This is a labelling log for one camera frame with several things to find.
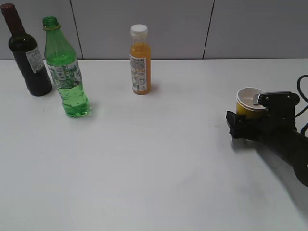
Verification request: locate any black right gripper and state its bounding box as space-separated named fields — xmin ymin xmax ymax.
xmin=226 ymin=111 xmax=308 ymax=186

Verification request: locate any yellow paper cup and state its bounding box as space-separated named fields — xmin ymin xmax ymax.
xmin=236 ymin=87 xmax=267 ymax=120

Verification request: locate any green sprite bottle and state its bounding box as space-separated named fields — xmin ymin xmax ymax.
xmin=42 ymin=16 xmax=91 ymax=118

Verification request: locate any orange juice bottle white cap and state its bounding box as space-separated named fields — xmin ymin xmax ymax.
xmin=129 ymin=24 xmax=151 ymax=95

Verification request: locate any dark red wine bottle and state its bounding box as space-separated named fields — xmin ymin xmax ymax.
xmin=0 ymin=3 xmax=52 ymax=96

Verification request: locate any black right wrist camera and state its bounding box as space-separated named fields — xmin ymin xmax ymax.
xmin=253 ymin=91 xmax=300 ymax=120

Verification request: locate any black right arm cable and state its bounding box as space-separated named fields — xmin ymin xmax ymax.
xmin=295 ymin=75 xmax=308 ymax=134

